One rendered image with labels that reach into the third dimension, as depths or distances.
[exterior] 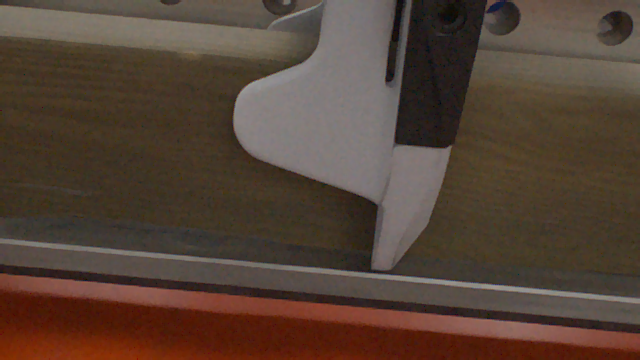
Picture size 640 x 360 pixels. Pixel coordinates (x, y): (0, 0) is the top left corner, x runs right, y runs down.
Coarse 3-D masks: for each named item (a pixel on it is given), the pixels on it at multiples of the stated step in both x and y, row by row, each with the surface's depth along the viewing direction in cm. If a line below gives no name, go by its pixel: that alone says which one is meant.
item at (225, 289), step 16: (0, 272) 26; (16, 272) 26; (32, 272) 26; (48, 272) 25; (64, 272) 25; (80, 272) 25; (176, 288) 26; (192, 288) 26; (208, 288) 25; (224, 288) 25; (240, 288) 25; (256, 288) 25; (336, 304) 26; (352, 304) 26; (368, 304) 25; (384, 304) 25; (400, 304) 25; (416, 304) 25; (496, 320) 26; (512, 320) 26; (528, 320) 25; (544, 320) 25; (560, 320) 25; (576, 320) 25; (592, 320) 25
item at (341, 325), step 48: (0, 288) 26; (48, 288) 26; (96, 288) 26; (144, 288) 27; (0, 336) 24; (48, 336) 24; (96, 336) 24; (144, 336) 24; (192, 336) 25; (240, 336) 25; (288, 336) 25; (336, 336) 25; (384, 336) 25
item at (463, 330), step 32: (416, 320) 26; (448, 320) 26; (480, 320) 27; (416, 352) 25; (448, 352) 25; (480, 352) 25; (512, 352) 25; (544, 352) 25; (576, 352) 25; (608, 352) 26
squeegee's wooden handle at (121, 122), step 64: (0, 64) 20; (64, 64) 20; (128, 64) 20; (192, 64) 20; (256, 64) 20; (512, 64) 21; (576, 64) 21; (0, 128) 21; (64, 128) 21; (128, 128) 21; (192, 128) 21; (512, 128) 21; (576, 128) 21; (0, 192) 23; (64, 192) 23; (128, 192) 22; (192, 192) 22; (256, 192) 22; (320, 192) 22; (448, 192) 22; (512, 192) 22; (576, 192) 22; (448, 256) 23; (512, 256) 23; (576, 256) 23
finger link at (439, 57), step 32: (416, 0) 16; (448, 0) 16; (480, 0) 15; (416, 32) 17; (448, 32) 16; (480, 32) 16; (416, 64) 17; (448, 64) 16; (416, 96) 17; (448, 96) 17; (416, 128) 18; (448, 128) 17
